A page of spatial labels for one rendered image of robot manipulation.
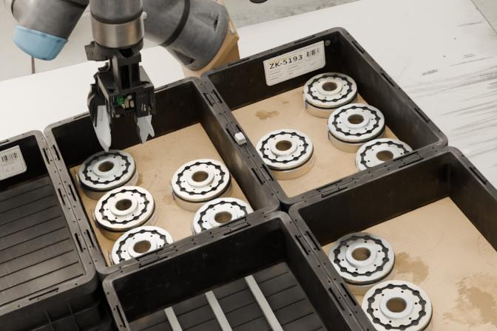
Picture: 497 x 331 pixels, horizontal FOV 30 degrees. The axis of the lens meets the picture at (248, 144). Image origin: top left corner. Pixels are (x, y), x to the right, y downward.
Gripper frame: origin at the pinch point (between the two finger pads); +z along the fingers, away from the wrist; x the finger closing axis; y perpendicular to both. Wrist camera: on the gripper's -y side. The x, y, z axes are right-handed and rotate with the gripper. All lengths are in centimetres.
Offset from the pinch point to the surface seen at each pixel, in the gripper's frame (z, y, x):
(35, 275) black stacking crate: 20.2, 4.6, -17.7
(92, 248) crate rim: 8.7, 13.9, -9.7
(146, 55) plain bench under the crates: 27, -64, 23
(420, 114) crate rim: 0.1, 11.7, 48.4
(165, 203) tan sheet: 16.3, -0.2, 6.6
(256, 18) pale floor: 86, -165, 96
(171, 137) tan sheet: 15.2, -16.7, 13.4
